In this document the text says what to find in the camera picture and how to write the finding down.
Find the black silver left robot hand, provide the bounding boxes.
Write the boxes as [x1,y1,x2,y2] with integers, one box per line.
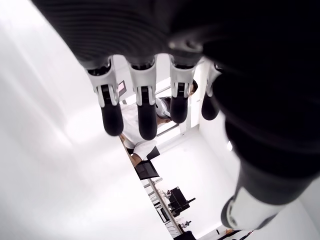
[31,0,320,231]

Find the white VR headset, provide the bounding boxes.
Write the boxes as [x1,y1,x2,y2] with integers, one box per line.
[155,97,173,119]

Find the seated person in white shirt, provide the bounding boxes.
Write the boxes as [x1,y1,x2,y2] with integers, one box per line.
[119,96,173,167]

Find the black folding chair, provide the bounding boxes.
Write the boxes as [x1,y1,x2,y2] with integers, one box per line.
[134,161,160,180]

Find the black machine on stand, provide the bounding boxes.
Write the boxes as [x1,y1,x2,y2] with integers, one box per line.
[166,186,196,217]

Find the grey metal rail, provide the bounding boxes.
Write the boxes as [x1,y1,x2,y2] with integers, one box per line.
[142,177,185,237]

